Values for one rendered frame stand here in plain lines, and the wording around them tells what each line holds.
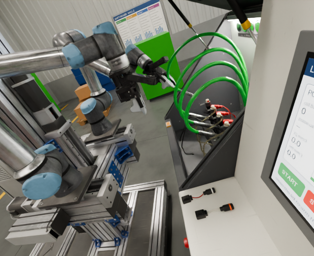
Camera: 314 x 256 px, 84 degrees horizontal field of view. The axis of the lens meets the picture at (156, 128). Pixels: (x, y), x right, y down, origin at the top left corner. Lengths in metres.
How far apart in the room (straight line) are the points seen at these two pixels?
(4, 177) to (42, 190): 0.62
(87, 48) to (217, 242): 0.71
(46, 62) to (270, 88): 0.71
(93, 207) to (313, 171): 0.85
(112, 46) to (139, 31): 6.65
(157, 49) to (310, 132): 3.82
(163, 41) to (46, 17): 5.55
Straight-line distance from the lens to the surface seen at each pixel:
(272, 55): 0.47
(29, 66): 0.79
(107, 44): 0.67
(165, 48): 4.08
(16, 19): 9.35
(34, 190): 0.77
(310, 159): 0.41
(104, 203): 0.92
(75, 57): 0.65
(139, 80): 0.69
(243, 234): 0.62
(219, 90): 1.28
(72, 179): 0.94
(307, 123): 0.40
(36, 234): 1.07
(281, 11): 0.47
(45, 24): 8.76
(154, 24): 7.22
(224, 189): 0.70
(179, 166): 0.86
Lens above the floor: 1.54
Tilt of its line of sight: 29 degrees down
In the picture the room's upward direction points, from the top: 23 degrees counter-clockwise
